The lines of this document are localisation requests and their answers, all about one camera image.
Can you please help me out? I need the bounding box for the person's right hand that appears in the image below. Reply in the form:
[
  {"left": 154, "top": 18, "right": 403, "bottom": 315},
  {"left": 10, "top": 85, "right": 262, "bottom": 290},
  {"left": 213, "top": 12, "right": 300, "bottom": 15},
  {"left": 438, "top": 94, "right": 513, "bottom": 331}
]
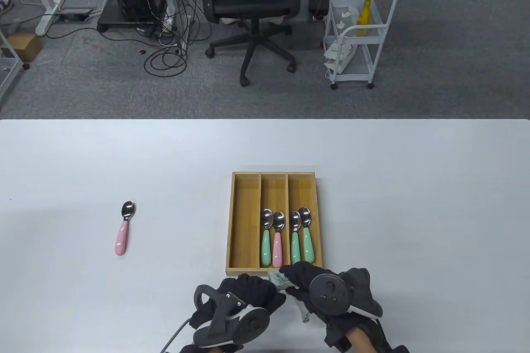
[{"left": 278, "top": 261, "right": 375, "bottom": 341}]

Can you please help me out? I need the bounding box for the person's left hand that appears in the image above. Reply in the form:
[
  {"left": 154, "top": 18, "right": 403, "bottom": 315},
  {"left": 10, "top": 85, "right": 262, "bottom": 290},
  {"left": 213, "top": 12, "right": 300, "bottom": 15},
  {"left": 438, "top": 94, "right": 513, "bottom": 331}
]
[{"left": 215, "top": 274, "right": 287, "bottom": 316}]

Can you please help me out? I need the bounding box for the green fish scale cleaning cloth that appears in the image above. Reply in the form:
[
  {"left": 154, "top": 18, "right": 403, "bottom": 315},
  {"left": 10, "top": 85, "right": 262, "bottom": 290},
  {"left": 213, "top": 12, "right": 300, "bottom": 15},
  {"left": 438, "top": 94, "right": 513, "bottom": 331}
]
[{"left": 268, "top": 269, "right": 311, "bottom": 324}]

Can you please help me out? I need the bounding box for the green handled baby spoon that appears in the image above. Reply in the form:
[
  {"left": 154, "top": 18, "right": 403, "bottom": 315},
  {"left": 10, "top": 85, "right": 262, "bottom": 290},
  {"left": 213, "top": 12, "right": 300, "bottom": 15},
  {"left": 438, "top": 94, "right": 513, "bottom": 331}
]
[
  {"left": 289, "top": 211, "right": 301, "bottom": 266},
  {"left": 260, "top": 209, "right": 272, "bottom": 267},
  {"left": 298, "top": 207, "right": 315, "bottom": 263}
]

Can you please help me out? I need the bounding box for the pink handled baby spoon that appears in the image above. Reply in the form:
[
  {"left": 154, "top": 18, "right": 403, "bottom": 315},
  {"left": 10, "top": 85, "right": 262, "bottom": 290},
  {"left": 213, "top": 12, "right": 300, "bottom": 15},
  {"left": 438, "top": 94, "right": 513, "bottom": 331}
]
[
  {"left": 114, "top": 201, "right": 136, "bottom": 256},
  {"left": 272, "top": 211, "right": 286, "bottom": 269}
]

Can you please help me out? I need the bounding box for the person's right forearm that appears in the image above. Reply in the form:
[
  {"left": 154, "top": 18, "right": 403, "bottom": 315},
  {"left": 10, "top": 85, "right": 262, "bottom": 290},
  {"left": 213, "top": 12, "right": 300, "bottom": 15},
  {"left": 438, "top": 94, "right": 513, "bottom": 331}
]
[{"left": 348, "top": 328, "right": 373, "bottom": 353}]

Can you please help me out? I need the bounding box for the wooden three-compartment tray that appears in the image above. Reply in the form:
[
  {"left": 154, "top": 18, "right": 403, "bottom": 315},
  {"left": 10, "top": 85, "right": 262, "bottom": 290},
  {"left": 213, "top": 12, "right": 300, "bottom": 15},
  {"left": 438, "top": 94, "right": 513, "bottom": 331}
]
[{"left": 226, "top": 171, "right": 323, "bottom": 277}]

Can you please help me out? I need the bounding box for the white metal trolley cart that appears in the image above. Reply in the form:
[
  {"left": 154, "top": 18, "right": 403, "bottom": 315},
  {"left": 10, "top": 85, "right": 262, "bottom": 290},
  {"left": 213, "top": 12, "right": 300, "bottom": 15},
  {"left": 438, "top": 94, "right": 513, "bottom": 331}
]
[{"left": 323, "top": 0, "right": 398, "bottom": 89}]

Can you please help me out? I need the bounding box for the white printed bag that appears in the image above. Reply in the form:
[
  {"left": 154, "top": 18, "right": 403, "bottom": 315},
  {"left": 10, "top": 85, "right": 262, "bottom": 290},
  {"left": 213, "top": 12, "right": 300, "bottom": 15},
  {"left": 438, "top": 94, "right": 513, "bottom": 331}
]
[{"left": 323, "top": 41, "right": 356, "bottom": 73}]

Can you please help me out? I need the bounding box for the black mesh office chair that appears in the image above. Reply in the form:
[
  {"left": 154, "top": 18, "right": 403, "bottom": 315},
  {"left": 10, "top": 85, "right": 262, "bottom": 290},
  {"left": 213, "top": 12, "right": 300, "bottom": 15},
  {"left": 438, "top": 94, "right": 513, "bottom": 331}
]
[{"left": 190, "top": 0, "right": 309, "bottom": 87}]

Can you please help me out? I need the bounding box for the yellow bottle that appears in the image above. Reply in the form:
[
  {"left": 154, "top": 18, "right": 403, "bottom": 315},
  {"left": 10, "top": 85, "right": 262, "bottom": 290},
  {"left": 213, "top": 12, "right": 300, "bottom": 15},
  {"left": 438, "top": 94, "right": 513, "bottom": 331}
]
[{"left": 356, "top": 0, "right": 372, "bottom": 37}]

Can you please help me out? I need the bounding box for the black computer stand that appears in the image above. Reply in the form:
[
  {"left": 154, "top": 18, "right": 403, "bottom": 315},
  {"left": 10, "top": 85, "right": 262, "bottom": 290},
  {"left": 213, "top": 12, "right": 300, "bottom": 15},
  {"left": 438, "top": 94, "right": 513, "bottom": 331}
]
[{"left": 96, "top": 0, "right": 168, "bottom": 34}]

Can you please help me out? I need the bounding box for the black floor socket box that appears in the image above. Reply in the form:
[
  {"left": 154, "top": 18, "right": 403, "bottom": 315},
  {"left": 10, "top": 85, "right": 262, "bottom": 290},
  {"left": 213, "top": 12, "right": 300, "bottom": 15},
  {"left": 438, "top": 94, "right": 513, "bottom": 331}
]
[{"left": 57, "top": 8, "right": 94, "bottom": 22}]

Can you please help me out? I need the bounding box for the white metal rack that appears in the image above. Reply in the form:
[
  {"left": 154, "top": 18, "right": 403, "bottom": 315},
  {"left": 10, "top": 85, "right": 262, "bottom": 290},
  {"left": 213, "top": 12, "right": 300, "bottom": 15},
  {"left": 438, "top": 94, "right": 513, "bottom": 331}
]
[{"left": 0, "top": 22, "right": 31, "bottom": 101}]

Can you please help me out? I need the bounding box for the brown cardboard box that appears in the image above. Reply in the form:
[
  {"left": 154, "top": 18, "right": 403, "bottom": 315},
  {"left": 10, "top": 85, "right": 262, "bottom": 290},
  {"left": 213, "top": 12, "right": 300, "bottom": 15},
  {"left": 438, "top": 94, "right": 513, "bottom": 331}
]
[{"left": 6, "top": 33, "right": 43, "bottom": 63}]

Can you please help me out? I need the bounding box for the grey sensor cable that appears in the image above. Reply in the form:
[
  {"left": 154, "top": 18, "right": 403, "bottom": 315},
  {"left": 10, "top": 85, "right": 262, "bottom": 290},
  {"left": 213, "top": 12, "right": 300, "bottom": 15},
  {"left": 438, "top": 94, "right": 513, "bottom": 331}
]
[{"left": 159, "top": 318, "right": 195, "bottom": 353}]

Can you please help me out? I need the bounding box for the bundle of black cables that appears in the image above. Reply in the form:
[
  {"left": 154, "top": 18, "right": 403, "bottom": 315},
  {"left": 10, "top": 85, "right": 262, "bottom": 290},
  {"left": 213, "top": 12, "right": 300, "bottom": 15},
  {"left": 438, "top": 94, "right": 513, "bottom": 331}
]
[{"left": 137, "top": 0, "right": 214, "bottom": 78}]

